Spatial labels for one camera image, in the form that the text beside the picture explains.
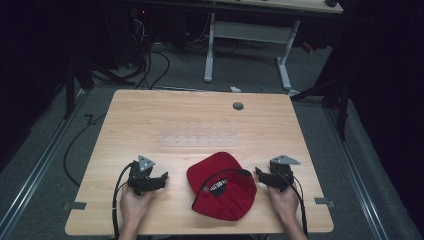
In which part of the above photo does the red cap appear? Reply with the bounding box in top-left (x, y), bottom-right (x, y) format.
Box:
top-left (186, 151), bottom-right (258, 222)

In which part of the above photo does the person's left hand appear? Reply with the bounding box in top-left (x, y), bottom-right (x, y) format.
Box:
top-left (119, 183), bottom-right (156, 219)

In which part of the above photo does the white desk frame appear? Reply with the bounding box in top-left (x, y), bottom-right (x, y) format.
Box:
top-left (203, 12), bottom-right (302, 92)

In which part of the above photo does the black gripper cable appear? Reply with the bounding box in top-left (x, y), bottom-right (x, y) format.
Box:
top-left (111, 162), bottom-right (135, 240)
top-left (275, 170), bottom-right (309, 238)

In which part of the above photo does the person's right hand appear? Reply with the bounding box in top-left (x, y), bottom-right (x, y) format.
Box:
top-left (266, 183), bottom-right (301, 218)

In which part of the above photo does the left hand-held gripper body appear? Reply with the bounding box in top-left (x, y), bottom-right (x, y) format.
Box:
top-left (127, 154), bottom-right (160, 197)

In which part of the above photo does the metal floor rail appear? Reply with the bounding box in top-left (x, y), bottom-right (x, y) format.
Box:
top-left (323, 105), bottom-right (390, 240)
top-left (0, 89), bottom-right (88, 236)

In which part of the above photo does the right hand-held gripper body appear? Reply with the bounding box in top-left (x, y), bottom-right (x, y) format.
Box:
top-left (268, 154), bottom-right (302, 193)

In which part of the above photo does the bundle of black cables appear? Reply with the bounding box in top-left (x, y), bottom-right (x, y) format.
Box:
top-left (126, 13), bottom-right (172, 91)

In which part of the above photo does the grey tape piece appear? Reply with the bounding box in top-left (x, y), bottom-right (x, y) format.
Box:
top-left (314, 197), bottom-right (336, 208)
top-left (63, 201), bottom-right (87, 211)

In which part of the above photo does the black floor cable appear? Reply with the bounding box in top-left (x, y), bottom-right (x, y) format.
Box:
top-left (62, 112), bottom-right (108, 188)

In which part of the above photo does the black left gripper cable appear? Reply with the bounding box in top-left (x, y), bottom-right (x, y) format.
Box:
top-left (111, 162), bottom-right (135, 240)

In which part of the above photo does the black metal stand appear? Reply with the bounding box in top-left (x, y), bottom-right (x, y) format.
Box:
top-left (62, 54), bottom-right (96, 120)
top-left (289, 63), bottom-right (352, 142)

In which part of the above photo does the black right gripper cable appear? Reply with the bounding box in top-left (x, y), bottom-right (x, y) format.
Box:
top-left (275, 170), bottom-right (309, 238)

